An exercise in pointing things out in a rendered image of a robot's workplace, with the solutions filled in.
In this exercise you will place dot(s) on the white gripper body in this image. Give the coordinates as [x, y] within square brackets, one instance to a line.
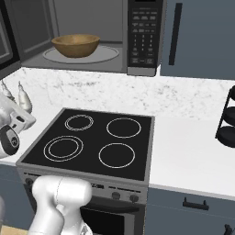
[5, 107]

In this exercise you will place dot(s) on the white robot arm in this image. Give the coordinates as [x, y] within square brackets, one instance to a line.
[61, 195]

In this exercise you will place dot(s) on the black microwave door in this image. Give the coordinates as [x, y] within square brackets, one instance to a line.
[6, 46]

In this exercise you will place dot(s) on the wooden bowl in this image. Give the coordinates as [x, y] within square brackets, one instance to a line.
[75, 46]

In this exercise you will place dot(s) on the grey microwave turntable plate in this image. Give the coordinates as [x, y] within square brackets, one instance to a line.
[107, 53]

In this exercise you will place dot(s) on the black oven door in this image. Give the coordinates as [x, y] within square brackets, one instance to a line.
[107, 223]

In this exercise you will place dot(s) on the grey and black microwave oven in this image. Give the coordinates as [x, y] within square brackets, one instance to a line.
[143, 36]

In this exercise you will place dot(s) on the blue-grey base cupboard door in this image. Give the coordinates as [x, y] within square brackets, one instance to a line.
[171, 223]

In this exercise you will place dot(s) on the grey teardrop-shaped bottle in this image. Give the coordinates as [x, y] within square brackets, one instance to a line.
[6, 91]
[24, 101]

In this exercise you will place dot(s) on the black oven knob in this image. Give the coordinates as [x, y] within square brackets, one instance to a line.
[29, 181]
[116, 195]
[134, 198]

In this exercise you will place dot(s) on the blue-grey base cupboard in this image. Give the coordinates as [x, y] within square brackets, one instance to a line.
[13, 195]

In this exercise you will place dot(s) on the black glass hob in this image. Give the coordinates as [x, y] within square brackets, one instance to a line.
[91, 143]

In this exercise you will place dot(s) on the blue-grey drawer front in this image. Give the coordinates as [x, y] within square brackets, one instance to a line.
[165, 199]

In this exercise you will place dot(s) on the blue-grey wall cupboard door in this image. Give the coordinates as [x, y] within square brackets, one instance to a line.
[205, 39]

